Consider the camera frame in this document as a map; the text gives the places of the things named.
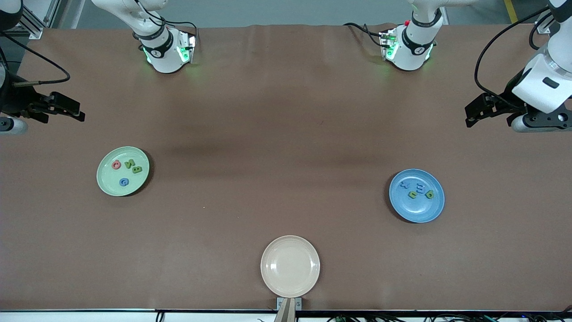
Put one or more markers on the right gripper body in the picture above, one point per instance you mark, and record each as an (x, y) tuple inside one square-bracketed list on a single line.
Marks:
[(14, 100)]

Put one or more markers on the pink uppercase letter Q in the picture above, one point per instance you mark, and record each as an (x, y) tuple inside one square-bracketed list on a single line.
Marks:
[(113, 164)]

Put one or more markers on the blue uppercase letter G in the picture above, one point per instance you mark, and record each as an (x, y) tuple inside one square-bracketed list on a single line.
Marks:
[(120, 182)]

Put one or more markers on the green uppercase letter B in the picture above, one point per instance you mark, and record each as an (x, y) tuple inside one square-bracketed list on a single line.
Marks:
[(137, 169)]

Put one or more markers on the blue lowercase letter e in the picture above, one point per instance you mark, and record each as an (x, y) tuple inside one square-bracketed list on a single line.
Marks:
[(420, 186)]

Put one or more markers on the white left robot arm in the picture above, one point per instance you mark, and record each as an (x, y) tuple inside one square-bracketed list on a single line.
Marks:
[(413, 49)]

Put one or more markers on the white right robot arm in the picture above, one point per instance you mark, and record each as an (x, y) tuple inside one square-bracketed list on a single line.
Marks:
[(165, 53)]

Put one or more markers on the light green plate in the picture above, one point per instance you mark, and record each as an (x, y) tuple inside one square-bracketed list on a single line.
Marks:
[(109, 179)]

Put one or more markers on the blue plate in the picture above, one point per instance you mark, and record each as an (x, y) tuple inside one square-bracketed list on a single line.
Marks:
[(418, 210)]

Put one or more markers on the brown table mat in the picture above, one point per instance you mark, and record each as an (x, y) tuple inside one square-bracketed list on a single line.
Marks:
[(268, 112)]

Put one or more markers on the beige plate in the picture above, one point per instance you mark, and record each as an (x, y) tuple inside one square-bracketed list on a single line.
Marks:
[(290, 266)]

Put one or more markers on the aluminium frame post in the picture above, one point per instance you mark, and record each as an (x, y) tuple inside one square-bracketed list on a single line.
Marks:
[(543, 27), (35, 32)]

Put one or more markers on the black table edge rail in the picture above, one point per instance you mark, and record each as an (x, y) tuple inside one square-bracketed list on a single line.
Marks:
[(402, 312)]

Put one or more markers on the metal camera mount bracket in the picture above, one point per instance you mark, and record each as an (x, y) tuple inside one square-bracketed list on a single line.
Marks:
[(288, 313)]

